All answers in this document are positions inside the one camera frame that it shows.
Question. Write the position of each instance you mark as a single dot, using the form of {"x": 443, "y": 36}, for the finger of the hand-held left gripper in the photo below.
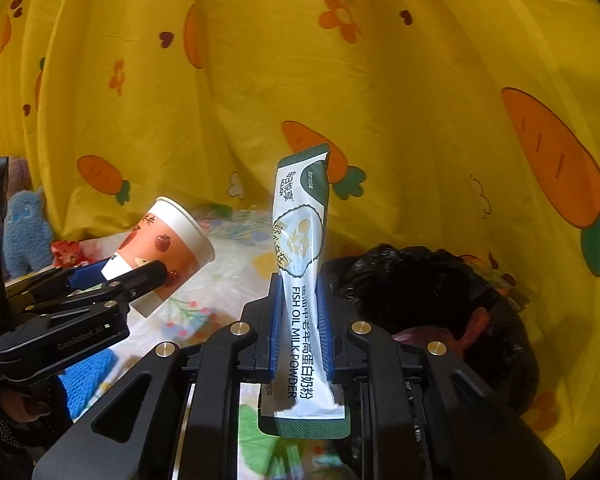
{"x": 147, "y": 275}
{"x": 87, "y": 274}

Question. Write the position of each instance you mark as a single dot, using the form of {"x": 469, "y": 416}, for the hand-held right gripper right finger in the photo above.
{"x": 326, "y": 325}

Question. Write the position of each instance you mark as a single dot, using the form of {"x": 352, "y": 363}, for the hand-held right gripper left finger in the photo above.
{"x": 275, "y": 320}

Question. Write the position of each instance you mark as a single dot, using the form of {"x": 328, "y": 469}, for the orange white paper cup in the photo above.
{"x": 170, "y": 245}

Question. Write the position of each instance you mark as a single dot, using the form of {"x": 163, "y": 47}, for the black trash bag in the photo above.
{"x": 380, "y": 285}

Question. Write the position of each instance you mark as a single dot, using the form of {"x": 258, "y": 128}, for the white green powder sachet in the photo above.
{"x": 300, "y": 240}

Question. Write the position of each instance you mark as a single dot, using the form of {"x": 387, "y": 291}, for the person's left hand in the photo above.
{"x": 32, "y": 407}

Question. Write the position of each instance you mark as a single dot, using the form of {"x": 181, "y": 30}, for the crumpled red plastic wrapper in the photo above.
{"x": 67, "y": 252}

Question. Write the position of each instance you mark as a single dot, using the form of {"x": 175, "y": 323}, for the blue plush toy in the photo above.
{"x": 27, "y": 230}

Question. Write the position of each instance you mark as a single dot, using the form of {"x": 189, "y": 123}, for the blue knitted cloth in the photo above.
{"x": 87, "y": 385}

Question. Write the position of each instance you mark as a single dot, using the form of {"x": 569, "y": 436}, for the brown teddy bear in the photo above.
{"x": 19, "y": 175}

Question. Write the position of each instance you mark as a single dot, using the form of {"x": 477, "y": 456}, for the yellow carrot print curtain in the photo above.
{"x": 380, "y": 85}

